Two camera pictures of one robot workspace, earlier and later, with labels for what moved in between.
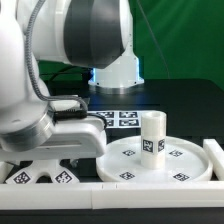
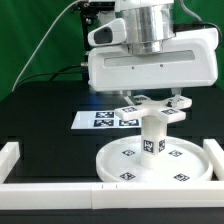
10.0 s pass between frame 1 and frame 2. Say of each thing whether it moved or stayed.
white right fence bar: stayed
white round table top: stayed
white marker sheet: stayed
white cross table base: moved
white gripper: moved
